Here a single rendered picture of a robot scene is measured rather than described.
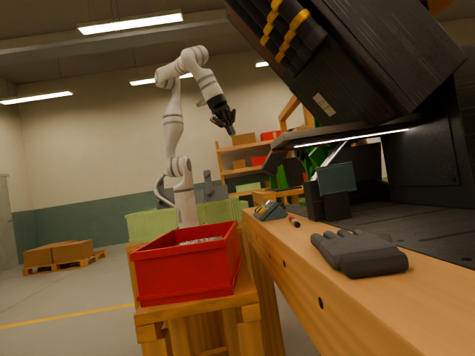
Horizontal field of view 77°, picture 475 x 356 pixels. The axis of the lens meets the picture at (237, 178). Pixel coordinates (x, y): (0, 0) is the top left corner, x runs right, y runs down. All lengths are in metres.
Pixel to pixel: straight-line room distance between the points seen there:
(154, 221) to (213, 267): 1.17
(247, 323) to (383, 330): 0.44
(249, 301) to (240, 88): 7.92
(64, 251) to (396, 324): 6.30
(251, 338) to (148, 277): 0.25
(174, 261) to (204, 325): 1.22
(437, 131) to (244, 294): 0.56
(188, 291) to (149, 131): 7.82
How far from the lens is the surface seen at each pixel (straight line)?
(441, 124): 0.81
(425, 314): 0.31
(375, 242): 0.44
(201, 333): 1.89
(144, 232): 1.84
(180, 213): 1.36
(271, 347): 1.70
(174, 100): 1.44
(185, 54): 1.20
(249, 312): 0.69
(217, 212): 1.67
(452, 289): 0.36
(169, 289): 0.70
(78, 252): 6.33
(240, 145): 7.48
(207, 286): 0.68
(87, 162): 8.86
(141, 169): 8.35
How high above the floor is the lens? 1.03
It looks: 1 degrees up
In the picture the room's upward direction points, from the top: 9 degrees counter-clockwise
